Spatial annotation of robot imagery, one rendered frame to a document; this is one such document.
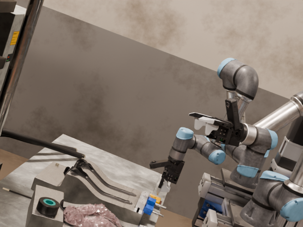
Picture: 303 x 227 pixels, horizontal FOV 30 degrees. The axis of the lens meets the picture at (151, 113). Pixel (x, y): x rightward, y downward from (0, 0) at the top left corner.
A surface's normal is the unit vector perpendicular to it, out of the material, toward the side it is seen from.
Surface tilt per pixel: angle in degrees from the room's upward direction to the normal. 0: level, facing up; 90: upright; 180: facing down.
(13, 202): 0
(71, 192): 90
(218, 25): 90
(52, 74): 90
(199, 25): 90
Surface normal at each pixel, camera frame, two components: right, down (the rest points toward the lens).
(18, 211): 0.35, -0.91
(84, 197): -0.15, 0.18
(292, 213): 0.32, 0.47
